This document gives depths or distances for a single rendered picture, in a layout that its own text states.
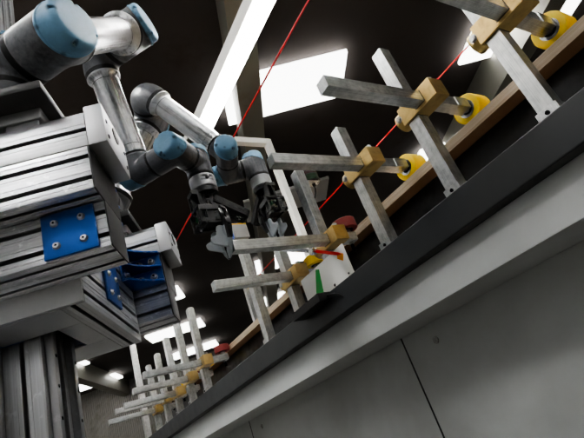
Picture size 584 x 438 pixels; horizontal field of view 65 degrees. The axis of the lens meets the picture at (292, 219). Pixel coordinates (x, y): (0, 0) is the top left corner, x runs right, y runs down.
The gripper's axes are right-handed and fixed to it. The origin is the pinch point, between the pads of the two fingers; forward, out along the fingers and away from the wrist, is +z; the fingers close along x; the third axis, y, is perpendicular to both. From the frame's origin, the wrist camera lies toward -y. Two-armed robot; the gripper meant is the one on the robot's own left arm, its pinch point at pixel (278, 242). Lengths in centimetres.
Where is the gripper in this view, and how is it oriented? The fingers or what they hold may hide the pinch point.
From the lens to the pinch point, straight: 154.1
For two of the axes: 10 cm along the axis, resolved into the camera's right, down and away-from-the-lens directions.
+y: 4.5, -5.3, -7.2
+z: 3.2, 8.5, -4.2
